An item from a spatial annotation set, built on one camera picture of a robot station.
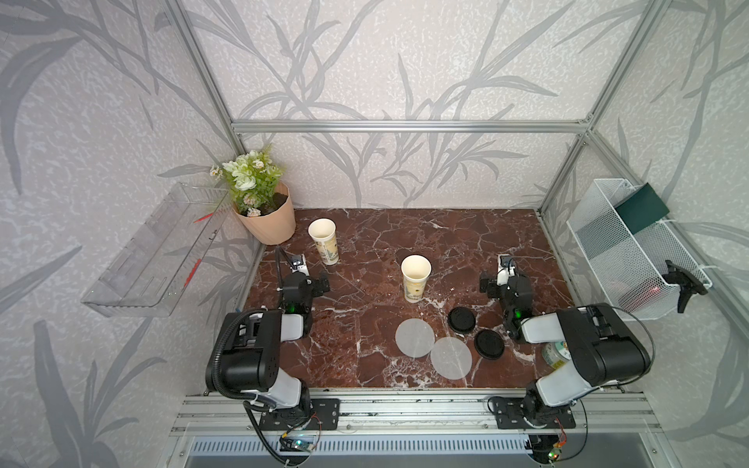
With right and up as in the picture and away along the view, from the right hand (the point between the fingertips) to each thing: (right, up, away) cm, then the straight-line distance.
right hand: (499, 267), depth 94 cm
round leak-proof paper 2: (-18, -25, -10) cm, 33 cm away
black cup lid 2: (-7, -21, -10) cm, 24 cm away
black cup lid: (-13, -16, -3) cm, 21 cm away
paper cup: (-58, +12, +2) cm, 59 cm away
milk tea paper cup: (-28, 0, -8) cm, 29 cm away
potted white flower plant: (-80, +24, +2) cm, 83 cm away
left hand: (-62, -1, 0) cm, 62 cm away
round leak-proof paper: (-28, -20, -7) cm, 36 cm away
